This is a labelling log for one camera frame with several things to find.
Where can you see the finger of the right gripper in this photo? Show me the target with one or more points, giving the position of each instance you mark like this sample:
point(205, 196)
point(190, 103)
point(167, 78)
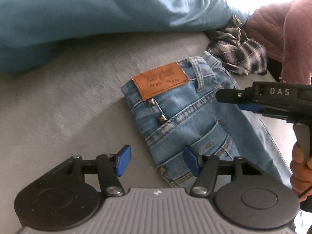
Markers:
point(255, 108)
point(235, 96)

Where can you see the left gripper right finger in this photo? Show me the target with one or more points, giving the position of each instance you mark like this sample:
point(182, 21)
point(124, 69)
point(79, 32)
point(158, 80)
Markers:
point(241, 192)

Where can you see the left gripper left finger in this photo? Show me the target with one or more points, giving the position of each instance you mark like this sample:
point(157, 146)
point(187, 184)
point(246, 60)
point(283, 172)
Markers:
point(72, 192)

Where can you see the blue denim jeans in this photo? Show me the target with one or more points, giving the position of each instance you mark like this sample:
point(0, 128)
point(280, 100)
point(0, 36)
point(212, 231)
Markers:
point(174, 106)

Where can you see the right hand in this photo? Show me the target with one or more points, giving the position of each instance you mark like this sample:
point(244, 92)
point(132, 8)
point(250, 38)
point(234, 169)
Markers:
point(302, 175)

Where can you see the black white plaid shirt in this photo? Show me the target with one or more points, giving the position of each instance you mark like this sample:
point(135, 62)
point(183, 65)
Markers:
point(236, 51)

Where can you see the person in pink jacket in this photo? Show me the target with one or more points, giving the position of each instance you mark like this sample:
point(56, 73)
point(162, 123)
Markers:
point(285, 31)

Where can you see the grey bed sheet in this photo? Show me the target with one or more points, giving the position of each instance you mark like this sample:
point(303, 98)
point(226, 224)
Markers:
point(74, 105)

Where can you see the teal blue duvet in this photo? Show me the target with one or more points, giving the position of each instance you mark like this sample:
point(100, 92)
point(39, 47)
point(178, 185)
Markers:
point(32, 29)

